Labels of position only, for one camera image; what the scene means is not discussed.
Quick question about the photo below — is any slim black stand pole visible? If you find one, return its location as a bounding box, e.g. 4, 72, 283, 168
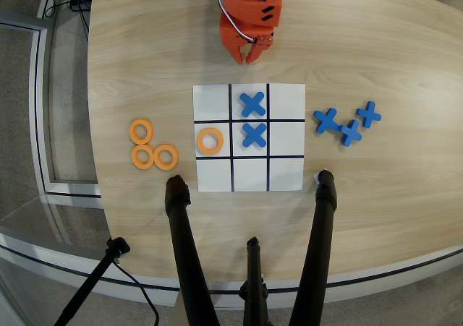
53, 236, 132, 326

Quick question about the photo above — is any white tic-tac-toe board sheet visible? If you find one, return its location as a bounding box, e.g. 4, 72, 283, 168
192, 83, 307, 193

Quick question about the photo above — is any black cable on floor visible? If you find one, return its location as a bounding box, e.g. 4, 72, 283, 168
111, 259, 161, 326

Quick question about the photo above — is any white servo cable bundle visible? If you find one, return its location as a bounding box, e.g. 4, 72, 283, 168
216, 0, 256, 44

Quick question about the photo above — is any thin black tripod leg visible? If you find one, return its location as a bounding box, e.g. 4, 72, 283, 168
238, 236, 271, 326

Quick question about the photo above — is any orange foam ring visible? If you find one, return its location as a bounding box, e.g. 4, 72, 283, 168
153, 144, 179, 171
128, 119, 155, 145
131, 144, 156, 171
195, 126, 225, 156

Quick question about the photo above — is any thick black tripod leg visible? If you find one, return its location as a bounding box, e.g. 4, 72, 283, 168
287, 169, 339, 326
163, 174, 221, 326

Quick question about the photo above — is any grey metal floor frame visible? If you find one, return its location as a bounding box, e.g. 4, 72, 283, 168
0, 9, 103, 200

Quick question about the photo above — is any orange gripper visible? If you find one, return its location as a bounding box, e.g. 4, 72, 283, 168
219, 12, 279, 66

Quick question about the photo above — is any blue foam cross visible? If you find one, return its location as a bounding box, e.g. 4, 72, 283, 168
339, 119, 363, 148
355, 100, 383, 129
239, 91, 268, 119
313, 108, 342, 135
241, 121, 268, 149

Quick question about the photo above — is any black power cable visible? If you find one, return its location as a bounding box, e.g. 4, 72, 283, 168
42, 0, 91, 34

